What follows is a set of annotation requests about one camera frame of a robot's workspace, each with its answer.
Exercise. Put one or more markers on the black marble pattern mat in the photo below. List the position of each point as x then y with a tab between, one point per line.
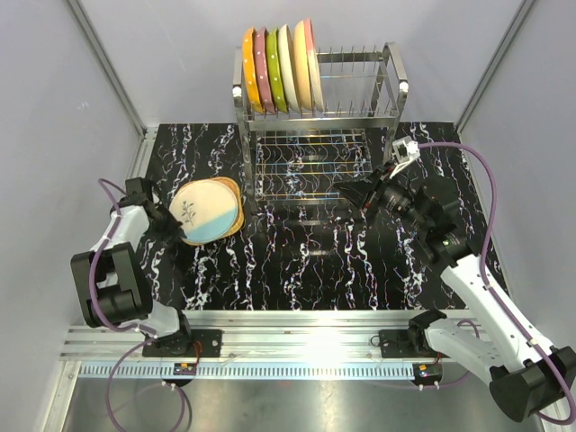
308	255

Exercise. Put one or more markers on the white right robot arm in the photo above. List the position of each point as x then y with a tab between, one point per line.
523	369

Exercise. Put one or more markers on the cream plate with drawing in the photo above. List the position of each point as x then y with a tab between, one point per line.
285	50

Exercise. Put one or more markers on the upper woven wicker tray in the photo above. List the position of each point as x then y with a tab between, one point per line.
238	198

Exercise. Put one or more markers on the orange dotted plate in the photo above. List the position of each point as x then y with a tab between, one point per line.
249	69

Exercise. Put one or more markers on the aluminium rail frame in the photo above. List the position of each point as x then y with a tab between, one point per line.
300	344

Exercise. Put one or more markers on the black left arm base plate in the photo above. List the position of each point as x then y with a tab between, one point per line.
203	342

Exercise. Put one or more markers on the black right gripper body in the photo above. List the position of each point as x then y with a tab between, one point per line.
399	200

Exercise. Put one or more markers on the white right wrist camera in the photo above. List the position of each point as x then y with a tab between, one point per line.
404	152

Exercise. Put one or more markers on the tan plate with bear drawing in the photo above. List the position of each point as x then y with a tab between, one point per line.
301	65

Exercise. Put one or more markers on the pink and cream plate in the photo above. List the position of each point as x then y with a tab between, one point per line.
314	67

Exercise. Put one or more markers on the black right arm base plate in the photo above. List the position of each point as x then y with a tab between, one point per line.
403	343

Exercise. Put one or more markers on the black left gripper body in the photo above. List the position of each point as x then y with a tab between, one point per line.
166	222

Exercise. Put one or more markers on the stainless steel dish rack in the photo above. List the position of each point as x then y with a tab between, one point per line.
317	121

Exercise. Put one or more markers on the pink dotted plate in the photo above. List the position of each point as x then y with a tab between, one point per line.
263	84

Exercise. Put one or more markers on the blue and cream plate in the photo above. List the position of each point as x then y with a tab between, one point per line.
204	211

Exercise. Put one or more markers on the yellow-green dotted plate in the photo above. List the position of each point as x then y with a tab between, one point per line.
274	71

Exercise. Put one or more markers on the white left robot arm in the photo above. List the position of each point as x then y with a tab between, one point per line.
111	286

